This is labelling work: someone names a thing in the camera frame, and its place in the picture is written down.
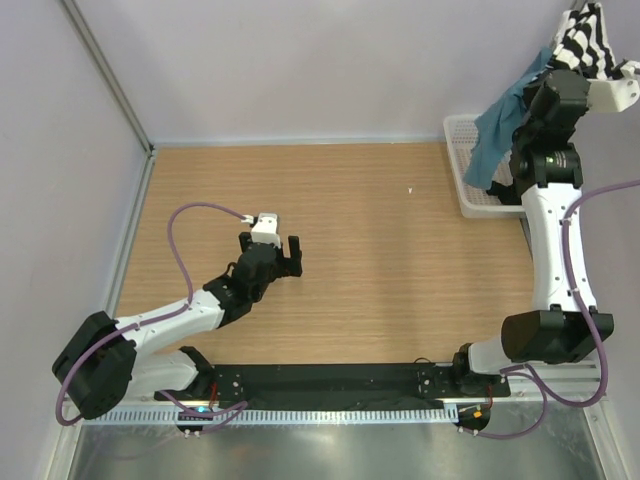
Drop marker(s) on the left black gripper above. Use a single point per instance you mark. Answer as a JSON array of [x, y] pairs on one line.
[[288, 265]]

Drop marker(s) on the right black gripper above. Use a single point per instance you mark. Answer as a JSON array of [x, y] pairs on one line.
[[532, 89]]

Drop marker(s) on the black white striped tank top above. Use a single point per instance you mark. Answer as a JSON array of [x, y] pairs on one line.
[[581, 45]]

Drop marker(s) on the teal tank top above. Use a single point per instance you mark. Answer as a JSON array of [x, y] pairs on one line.
[[497, 124]]

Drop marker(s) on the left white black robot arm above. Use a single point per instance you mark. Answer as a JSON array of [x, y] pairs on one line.
[[109, 360]]

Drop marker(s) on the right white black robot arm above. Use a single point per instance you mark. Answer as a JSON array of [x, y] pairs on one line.
[[564, 323]]

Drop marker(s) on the white plastic basket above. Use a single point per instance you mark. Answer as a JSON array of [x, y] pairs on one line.
[[461, 137]]

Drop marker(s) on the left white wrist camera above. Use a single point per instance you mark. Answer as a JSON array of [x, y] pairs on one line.
[[265, 230]]

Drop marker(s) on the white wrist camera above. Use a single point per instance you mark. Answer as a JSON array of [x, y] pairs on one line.
[[265, 230], [615, 96]]

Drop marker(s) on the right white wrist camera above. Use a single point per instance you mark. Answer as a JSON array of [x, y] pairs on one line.
[[615, 96]]

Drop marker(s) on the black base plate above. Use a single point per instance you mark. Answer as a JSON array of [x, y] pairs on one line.
[[341, 387]]

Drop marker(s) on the white slotted cable duct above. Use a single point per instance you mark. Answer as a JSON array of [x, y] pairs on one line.
[[168, 415]]

